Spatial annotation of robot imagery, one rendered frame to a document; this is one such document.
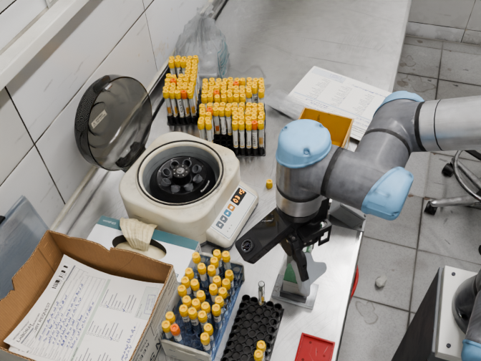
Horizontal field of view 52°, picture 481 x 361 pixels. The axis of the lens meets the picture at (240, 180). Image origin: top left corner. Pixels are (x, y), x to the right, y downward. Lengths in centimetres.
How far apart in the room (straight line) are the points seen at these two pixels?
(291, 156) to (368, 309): 145
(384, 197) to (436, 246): 163
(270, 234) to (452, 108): 34
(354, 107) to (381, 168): 77
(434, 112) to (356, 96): 76
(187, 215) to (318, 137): 45
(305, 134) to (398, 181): 14
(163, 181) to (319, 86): 61
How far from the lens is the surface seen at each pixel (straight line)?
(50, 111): 112
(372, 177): 69
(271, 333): 102
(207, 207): 108
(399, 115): 77
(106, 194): 130
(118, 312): 104
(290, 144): 68
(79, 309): 107
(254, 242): 84
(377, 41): 175
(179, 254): 107
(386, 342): 204
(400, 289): 215
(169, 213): 108
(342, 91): 151
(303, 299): 105
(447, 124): 74
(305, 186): 72
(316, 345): 104
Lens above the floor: 184
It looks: 50 degrees down
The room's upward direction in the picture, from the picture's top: 4 degrees counter-clockwise
